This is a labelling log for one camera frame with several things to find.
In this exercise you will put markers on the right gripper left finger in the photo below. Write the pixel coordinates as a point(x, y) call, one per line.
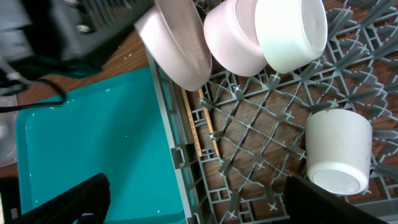
point(87, 202)

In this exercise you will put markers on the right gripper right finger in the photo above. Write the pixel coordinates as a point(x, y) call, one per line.
point(306, 202)

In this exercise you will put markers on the wooden chopstick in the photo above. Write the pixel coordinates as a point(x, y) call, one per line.
point(211, 130)
point(191, 123)

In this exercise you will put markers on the white bowl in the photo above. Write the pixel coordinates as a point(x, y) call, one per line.
point(291, 33)

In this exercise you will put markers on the white plate with peanuts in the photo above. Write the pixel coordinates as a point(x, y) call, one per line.
point(172, 31)

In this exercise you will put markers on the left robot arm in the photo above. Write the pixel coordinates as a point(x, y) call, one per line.
point(72, 38)

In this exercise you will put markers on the grey dishwasher rack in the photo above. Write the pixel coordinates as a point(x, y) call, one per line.
point(259, 122)

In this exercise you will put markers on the teal serving tray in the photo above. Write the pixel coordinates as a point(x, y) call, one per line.
point(112, 127)

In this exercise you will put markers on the clear plastic storage bin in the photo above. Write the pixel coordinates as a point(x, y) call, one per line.
point(8, 139)

